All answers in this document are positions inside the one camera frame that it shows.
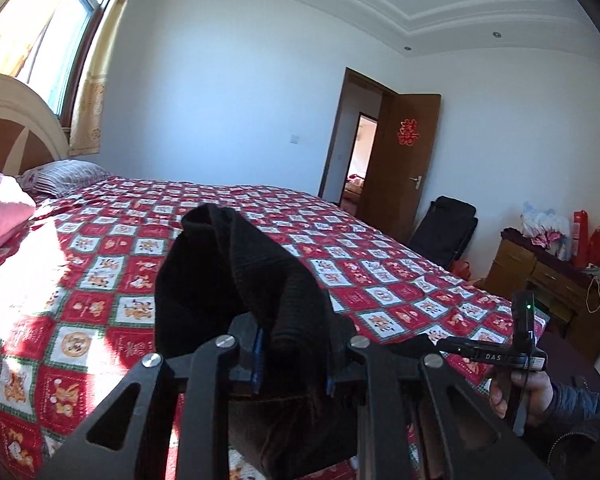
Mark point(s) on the striped grey pillow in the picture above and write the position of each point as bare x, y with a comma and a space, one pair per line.
61, 177

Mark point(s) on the red patterned bedspread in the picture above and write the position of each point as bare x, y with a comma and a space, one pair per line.
78, 311

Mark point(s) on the floral plastic bag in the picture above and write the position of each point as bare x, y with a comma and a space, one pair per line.
547, 230

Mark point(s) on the red paper door decoration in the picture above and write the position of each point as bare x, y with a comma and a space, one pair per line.
408, 132

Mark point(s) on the yellow right curtain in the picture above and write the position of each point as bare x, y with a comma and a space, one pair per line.
86, 122

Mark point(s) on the wooden dresser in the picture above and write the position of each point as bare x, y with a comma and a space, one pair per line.
568, 296

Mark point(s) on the black folding chair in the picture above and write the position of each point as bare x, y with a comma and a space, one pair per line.
445, 231

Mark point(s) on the pink folded blanket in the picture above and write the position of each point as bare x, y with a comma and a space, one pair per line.
0, 209

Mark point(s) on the brown wooden door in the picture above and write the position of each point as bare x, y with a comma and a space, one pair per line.
395, 173

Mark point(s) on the red gift bag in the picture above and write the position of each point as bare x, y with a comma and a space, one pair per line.
585, 246

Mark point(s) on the black pants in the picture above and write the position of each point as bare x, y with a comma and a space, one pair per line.
221, 275

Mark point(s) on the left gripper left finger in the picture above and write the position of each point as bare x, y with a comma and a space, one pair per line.
128, 434

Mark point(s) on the window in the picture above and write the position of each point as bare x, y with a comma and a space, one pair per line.
51, 69

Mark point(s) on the cream wooden headboard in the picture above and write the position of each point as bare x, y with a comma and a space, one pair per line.
30, 133

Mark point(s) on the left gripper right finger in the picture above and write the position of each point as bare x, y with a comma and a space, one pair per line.
406, 413

